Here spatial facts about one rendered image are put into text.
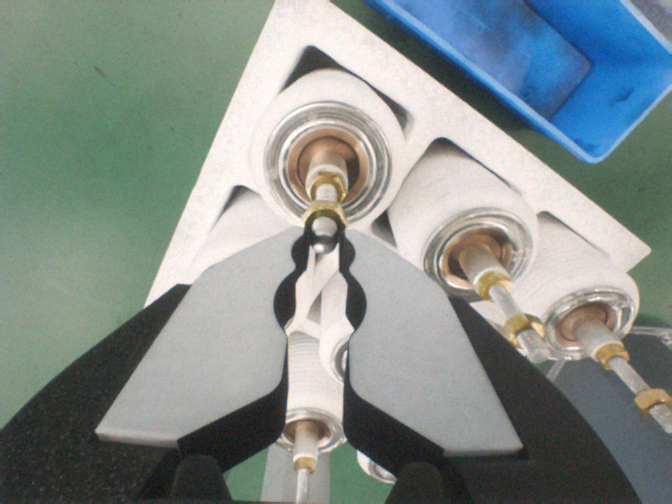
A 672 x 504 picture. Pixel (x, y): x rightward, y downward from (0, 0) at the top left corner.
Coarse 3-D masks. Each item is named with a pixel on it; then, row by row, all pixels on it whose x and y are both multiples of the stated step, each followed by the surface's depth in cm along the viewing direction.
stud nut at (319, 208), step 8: (320, 200) 14; (328, 200) 14; (312, 208) 13; (320, 208) 13; (328, 208) 13; (336, 208) 13; (304, 216) 14; (312, 216) 13; (320, 216) 13; (328, 216) 13; (336, 216) 13; (344, 216) 14; (304, 224) 14; (312, 224) 14; (336, 224) 14; (344, 224) 14
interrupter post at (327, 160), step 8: (320, 152) 20; (328, 152) 19; (336, 152) 20; (312, 160) 19; (320, 160) 18; (328, 160) 18; (336, 160) 18; (344, 160) 20; (312, 168) 18; (320, 168) 17; (328, 168) 17; (336, 168) 17; (344, 168) 19; (312, 176) 18; (344, 176) 18; (344, 184) 18
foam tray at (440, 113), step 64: (320, 0) 22; (256, 64) 24; (320, 64) 33; (384, 64) 24; (448, 128) 26; (192, 192) 29; (576, 192) 29; (192, 256) 32; (320, 256) 33; (640, 256) 32; (320, 320) 37
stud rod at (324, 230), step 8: (328, 184) 17; (320, 192) 16; (328, 192) 16; (336, 200) 16; (320, 224) 13; (328, 224) 13; (312, 232) 13; (320, 232) 12; (328, 232) 12; (336, 232) 13; (312, 240) 12; (320, 240) 12; (328, 240) 12; (336, 240) 12; (312, 248) 13; (320, 248) 13; (328, 248) 13
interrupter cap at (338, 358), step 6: (348, 336) 27; (342, 342) 27; (336, 348) 27; (342, 348) 28; (336, 354) 28; (342, 354) 28; (336, 360) 28; (342, 360) 28; (336, 366) 29; (342, 366) 29; (336, 372) 29; (342, 372) 29; (342, 378) 29
